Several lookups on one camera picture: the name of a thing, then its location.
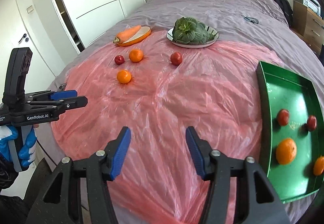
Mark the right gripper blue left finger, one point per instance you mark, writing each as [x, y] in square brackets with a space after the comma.
[117, 152]

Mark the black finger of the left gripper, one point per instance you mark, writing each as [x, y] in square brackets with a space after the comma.
[72, 103]

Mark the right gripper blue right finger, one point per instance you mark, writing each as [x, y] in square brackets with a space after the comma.
[195, 146]

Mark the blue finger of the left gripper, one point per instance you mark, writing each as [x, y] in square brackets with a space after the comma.
[60, 95]

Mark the small orange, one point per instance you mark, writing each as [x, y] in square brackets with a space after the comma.
[124, 76]

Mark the tiny red apple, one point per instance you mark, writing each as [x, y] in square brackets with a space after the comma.
[119, 59]

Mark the large textured orange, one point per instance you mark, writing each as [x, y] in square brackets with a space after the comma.
[286, 151]

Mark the small orange mandarin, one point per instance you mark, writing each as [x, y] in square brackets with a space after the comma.
[136, 55]

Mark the small dark red apple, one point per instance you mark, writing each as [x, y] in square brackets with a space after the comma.
[283, 117]

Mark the shiny red apple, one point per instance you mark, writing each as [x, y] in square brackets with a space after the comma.
[311, 123]

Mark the smooth orange with stem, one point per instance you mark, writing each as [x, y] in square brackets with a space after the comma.
[318, 168]

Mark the blue gloved left hand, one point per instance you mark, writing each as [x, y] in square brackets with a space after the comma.
[18, 146]

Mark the pink plastic sheet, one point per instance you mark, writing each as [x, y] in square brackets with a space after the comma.
[215, 90]

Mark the orange carrot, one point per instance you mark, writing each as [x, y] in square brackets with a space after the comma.
[125, 35]

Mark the green metal tray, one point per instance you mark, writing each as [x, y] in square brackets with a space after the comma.
[282, 89]

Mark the orange oval dish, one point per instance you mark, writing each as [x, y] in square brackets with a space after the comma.
[142, 34]

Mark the green leafy vegetable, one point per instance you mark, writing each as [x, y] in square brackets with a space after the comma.
[186, 25]

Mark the white round plate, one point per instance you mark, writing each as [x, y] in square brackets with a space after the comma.
[196, 39]

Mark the dark object on duvet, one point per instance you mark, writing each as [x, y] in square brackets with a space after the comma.
[251, 20]

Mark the wooden drawer chest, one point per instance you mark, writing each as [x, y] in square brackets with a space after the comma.
[309, 25]

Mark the black backpack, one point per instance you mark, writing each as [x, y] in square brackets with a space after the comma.
[287, 10]

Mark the white door with handle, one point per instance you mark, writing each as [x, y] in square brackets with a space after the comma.
[15, 35]

